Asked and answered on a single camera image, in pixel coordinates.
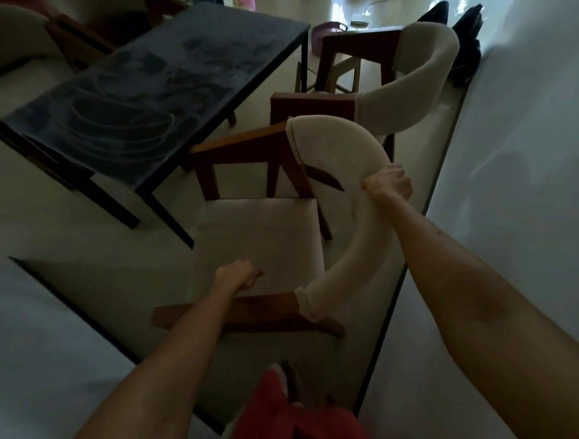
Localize beige plastic stool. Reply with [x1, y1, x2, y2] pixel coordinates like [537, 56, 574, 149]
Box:
[294, 56, 362, 93]

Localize black dining table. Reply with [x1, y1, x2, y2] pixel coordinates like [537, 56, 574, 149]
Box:
[0, 2, 312, 250]

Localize person's red garment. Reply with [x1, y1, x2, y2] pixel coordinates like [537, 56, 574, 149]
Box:
[230, 361, 370, 439]

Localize purple plastic basket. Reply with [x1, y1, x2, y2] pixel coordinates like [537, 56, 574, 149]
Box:
[312, 21, 349, 37]

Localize person's right forearm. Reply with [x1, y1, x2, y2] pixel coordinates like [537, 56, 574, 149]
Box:
[375, 194, 579, 439]

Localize person's left forearm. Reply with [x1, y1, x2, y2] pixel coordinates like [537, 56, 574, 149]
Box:
[74, 285, 245, 439]

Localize person's right hand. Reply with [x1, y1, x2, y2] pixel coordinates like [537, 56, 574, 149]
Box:
[360, 163, 415, 207]

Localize person's left hand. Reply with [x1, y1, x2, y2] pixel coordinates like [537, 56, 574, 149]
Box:
[212, 260, 265, 295]

